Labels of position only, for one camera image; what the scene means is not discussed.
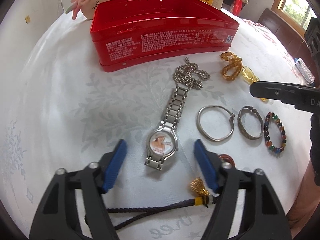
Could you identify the engraved silver bangle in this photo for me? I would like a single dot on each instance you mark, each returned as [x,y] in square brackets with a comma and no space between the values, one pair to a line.
[243,131]

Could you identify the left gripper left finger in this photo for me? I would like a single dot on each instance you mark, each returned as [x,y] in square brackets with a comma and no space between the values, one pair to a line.
[57,216]

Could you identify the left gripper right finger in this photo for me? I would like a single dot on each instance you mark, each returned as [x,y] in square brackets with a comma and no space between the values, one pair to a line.
[263,215]

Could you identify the silver wristwatch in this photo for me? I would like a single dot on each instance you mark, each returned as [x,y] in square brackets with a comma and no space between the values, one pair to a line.
[162,143]

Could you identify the black braided cord gold charm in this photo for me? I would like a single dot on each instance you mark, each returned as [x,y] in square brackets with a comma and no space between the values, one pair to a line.
[203,198]

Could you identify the wooden window frame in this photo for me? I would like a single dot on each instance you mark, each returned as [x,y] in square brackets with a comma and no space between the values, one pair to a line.
[297,13]

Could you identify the thin silver bangle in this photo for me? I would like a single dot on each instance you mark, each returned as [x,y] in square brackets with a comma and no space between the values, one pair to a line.
[204,133]

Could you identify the white embroidered bedspread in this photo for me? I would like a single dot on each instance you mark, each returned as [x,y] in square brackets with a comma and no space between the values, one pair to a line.
[60,109]

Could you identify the dark wooden headboard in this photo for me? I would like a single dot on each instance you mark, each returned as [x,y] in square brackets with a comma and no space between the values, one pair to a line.
[289,38]

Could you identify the red tin box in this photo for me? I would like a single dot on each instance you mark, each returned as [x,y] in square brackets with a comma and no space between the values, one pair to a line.
[130,32]

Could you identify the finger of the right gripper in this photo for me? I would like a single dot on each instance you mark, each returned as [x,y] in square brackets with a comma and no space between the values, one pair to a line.
[304,98]

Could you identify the yellow wall switch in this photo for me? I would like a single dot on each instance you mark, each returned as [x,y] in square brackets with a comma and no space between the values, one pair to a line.
[27,19]

